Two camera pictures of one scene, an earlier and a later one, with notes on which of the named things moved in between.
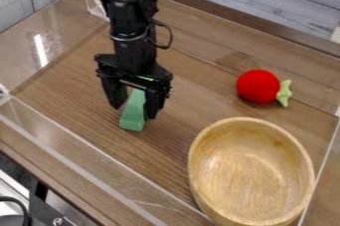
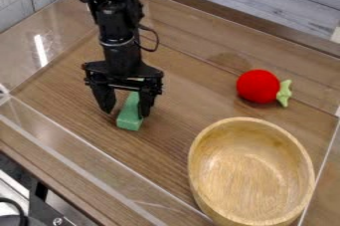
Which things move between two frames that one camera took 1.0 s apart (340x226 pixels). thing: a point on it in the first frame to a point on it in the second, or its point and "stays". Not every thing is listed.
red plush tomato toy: (259, 86) stays
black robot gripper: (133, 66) to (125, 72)
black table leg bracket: (43, 214) stays
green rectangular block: (134, 118) stays
